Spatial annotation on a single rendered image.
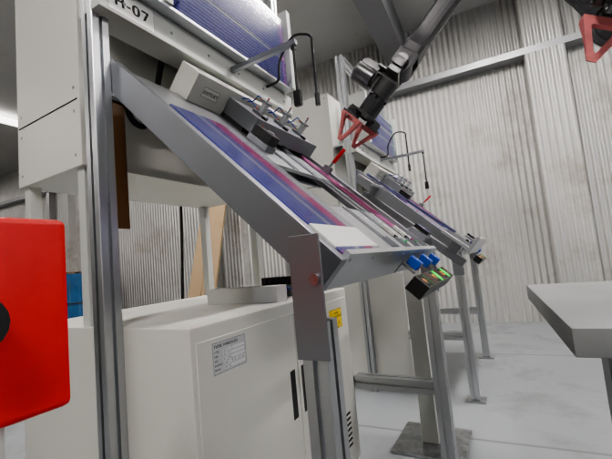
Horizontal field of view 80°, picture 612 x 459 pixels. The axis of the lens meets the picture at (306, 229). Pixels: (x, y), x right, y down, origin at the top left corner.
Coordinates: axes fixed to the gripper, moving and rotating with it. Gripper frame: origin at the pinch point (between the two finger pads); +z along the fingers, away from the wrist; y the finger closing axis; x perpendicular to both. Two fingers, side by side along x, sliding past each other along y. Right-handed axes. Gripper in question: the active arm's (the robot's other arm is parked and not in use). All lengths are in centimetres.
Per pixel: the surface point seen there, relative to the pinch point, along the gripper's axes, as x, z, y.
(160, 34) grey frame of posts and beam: -41, 4, 38
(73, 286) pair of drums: -200, 259, -88
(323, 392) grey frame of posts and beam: 47, 25, 53
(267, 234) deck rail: 24, 17, 49
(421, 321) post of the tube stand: 45, 39, -46
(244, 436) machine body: 39, 58, 36
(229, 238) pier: -198, 195, -252
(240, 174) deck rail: 13, 12, 49
